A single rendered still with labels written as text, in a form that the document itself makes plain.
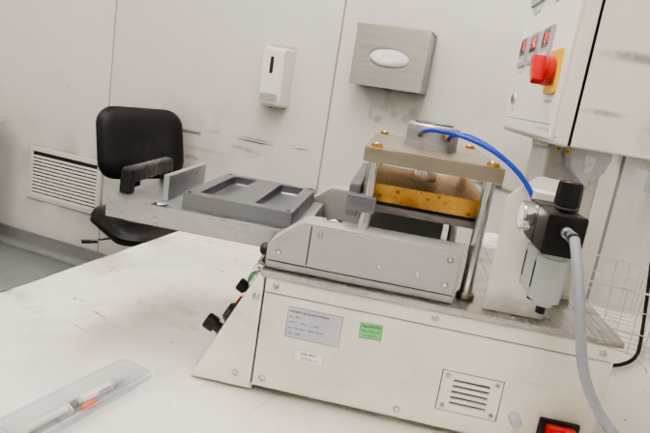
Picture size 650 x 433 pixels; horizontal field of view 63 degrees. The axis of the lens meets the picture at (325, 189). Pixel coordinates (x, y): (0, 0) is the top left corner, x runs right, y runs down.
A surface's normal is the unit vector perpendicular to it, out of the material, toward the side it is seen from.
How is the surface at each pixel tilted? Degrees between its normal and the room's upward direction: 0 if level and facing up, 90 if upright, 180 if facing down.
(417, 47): 90
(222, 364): 90
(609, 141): 90
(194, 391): 0
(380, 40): 90
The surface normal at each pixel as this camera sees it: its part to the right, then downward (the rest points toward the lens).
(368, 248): -0.14, 0.17
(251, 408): 0.15, -0.97
